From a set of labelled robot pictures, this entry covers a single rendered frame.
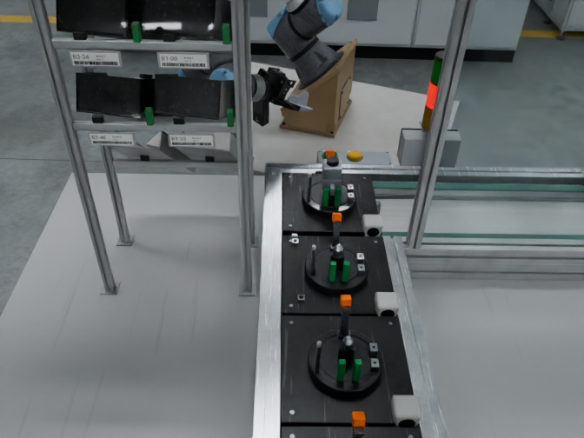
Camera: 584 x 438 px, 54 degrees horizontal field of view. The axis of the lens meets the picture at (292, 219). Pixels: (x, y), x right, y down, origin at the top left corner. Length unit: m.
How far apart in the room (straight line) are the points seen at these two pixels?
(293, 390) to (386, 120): 1.21
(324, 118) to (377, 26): 2.66
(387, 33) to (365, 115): 2.50
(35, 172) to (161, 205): 1.90
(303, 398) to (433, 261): 0.52
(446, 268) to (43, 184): 2.43
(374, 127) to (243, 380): 1.09
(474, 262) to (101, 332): 0.87
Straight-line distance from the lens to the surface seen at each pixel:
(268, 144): 1.88
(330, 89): 1.85
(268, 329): 1.18
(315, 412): 1.05
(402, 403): 1.06
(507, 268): 1.49
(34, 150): 3.67
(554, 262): 1.52
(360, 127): 2.00
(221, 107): 1.13
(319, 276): 1.23
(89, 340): 1.34
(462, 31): 1.11
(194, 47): 1.03
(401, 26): 4.54
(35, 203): 3.24
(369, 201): 1.48
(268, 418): 1.07
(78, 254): 1.54
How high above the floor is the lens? 1.87
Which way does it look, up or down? 40 degrees down
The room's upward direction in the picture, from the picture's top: 2 degrees clockwise
